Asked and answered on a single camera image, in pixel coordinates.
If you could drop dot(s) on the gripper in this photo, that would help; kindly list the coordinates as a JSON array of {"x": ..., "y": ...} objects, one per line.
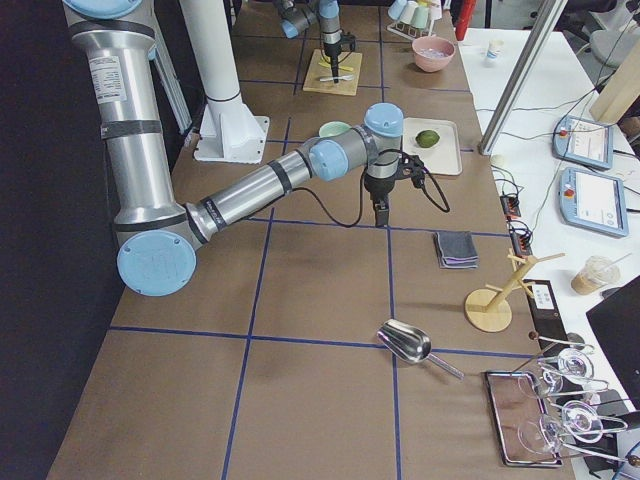
[
  {"x": 378, "y": 187},
  {"x": 330, "y": 51}
]

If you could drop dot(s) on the white plastic spoon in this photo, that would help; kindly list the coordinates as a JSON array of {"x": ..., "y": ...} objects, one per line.
[{"x": 327, "y": 79}]

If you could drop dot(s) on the green bowl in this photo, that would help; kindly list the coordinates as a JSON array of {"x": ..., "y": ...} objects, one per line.
[{"x": 333, "y": 128}]

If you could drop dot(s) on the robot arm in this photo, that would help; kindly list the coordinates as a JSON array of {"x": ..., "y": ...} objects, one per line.
[
  {"x": 158, "y": 237},
  {"x": 294, "y": 20}
]

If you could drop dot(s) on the pink bowl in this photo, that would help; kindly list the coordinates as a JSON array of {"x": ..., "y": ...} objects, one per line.
[{"x": 432, "y": 65}]

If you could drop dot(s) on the yellow plastic knife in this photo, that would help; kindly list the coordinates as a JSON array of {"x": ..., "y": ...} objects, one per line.
[{"x": 340, "y": 66}]

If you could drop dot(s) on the wooden cutting board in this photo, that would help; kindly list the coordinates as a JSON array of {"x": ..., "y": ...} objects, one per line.
[{"x": 344, "y": 88}]

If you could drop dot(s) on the green avocado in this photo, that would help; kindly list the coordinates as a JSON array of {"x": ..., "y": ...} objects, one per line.
[{"x": 427, "y": 138}]

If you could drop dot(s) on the blue cup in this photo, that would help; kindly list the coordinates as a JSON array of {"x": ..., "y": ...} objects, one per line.
[{"x": 396, "y": 9}]

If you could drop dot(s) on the grey folded cloth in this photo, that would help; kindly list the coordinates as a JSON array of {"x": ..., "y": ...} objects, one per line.
[{"x": 456, "y": 250}]

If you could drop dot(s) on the white rabbit tray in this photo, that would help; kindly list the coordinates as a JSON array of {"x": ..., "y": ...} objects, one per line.
[{"x": 444, "y": 157}]

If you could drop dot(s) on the white cup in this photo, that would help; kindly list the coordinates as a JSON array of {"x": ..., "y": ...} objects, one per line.
[{"x": 408, "y": 11}]

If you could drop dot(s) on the green cup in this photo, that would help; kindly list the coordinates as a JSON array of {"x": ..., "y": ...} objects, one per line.
[{"x": 420, "y": 18}]

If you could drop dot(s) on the clear ice cubes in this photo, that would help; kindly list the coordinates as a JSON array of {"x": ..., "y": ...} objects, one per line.
[{"x": 431, "y": 53}]

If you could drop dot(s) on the white pillar base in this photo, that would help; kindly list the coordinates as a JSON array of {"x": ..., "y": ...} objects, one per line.
[{"x": 229, "y": 132}]

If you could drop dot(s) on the metal scoop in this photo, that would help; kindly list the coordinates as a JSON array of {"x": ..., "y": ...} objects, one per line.
[{"x": 412, "y": 345}]

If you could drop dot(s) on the power strip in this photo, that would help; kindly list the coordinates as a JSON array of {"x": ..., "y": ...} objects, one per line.
[{"x": 521, "y": 235}]

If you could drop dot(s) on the red fire extinguisher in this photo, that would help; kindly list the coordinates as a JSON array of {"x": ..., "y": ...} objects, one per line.
[{"x": 464, "y": 10}]

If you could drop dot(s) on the wooden mug tree stand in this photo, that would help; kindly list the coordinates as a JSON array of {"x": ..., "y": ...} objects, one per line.
[{"x": 487, "y": 308}]

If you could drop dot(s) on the paper cup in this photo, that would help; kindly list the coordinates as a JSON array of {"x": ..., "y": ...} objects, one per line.
[{"x": 493, "y": 52}]

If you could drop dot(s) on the near teach pendant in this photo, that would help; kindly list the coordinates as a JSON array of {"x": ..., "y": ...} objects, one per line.
[{"x": 593, "y": 201}]

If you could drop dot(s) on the teach pendant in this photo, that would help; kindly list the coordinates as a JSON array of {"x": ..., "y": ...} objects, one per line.
[
  {"x": 583, "y": 142},
  {"x": 593, "y": 201}
]

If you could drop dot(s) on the far teach pendant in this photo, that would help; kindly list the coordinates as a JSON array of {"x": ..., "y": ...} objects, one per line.
[{"x": 583, "y": 142}]

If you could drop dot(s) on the iced coffee cup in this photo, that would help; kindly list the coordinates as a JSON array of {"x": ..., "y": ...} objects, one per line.
[{"x": 597, "y": 272}]

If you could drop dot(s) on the wine glass upper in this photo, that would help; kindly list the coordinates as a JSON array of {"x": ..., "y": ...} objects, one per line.
[{"x": 569, "y": 373}]

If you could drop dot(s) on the wine glass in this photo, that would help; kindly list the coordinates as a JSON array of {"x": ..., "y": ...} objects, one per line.
[
  {"x": 569, "y": 373},
  {"x": 577, "y": 423}
]

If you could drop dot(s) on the black framed tray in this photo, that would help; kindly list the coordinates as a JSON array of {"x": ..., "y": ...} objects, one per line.
[{"x": 514, "y": 404}]

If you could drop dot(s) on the wine glass lower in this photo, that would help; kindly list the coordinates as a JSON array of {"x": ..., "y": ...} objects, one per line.
[{"x": 577, "y": 423}]

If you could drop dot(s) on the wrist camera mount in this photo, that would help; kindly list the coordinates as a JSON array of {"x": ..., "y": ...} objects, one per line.
[
  {"x": 411, "y": 167},
  {"x": 347, "y": 42}
]

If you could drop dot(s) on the aluminium frame post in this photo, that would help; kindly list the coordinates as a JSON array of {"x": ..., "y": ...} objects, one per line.
[{"x": 547, "y": 18}]

